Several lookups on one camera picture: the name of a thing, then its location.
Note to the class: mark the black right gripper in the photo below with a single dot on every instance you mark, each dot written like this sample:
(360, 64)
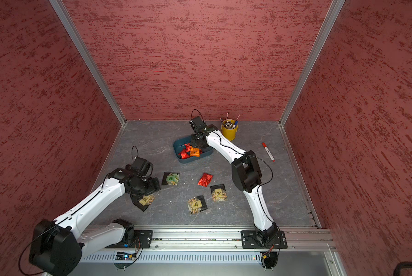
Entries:
(195, 143)

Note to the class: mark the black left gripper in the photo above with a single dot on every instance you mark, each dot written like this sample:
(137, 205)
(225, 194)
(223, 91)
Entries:
(151, 190)

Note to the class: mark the red foil tea bag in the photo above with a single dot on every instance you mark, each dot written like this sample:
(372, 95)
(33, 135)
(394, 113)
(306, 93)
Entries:
(205, 180)
(186, 150)
(184, 155)

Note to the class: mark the orange foil tea bag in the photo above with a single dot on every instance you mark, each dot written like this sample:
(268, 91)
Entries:
(195, 152)

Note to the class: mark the clear tea bag edge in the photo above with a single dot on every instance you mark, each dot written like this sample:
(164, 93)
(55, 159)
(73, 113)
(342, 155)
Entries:
(144, 202)

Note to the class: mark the clear tea bag green label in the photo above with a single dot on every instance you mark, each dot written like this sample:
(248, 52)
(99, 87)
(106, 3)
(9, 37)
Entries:
(170, 179)

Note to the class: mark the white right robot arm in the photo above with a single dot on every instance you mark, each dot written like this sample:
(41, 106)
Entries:
(246, 176)

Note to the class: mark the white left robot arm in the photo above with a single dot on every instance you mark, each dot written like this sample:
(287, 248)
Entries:
(59, 245)

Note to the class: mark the teal plastic storage box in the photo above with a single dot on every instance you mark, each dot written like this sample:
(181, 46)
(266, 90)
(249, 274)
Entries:
(179, 145)

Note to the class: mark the yellow metal pencil bucket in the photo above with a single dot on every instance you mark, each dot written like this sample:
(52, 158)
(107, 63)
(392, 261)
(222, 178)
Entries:
(229, 129)

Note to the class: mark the red white marker pen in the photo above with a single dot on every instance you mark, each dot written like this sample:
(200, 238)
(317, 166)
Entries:
(268, 152)

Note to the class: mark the aluminium corner profile left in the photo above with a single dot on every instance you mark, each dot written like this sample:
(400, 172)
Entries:
(77, 40)

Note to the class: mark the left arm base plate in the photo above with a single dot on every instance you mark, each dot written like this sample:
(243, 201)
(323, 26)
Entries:
(135, 239)

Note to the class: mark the aluminium front rail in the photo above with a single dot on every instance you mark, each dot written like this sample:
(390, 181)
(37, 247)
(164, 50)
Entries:
(228, 238)

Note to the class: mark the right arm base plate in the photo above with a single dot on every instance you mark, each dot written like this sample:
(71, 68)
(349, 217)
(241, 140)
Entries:
(251, 241)

